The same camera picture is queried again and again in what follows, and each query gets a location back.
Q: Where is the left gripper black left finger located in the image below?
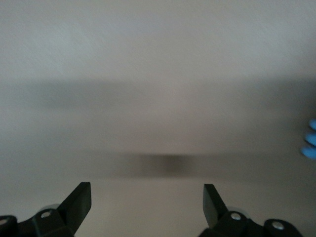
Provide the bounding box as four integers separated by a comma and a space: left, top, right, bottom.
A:
0, 182, 92, 237

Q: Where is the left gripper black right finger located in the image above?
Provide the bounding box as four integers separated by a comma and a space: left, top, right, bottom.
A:
197, 184, 304, 237

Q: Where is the blue letter W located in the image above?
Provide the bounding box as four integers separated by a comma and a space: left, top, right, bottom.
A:
300, 119, 316, 159

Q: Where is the brown table cover sheet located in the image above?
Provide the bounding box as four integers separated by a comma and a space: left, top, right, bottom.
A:
0, 0, 316, 237

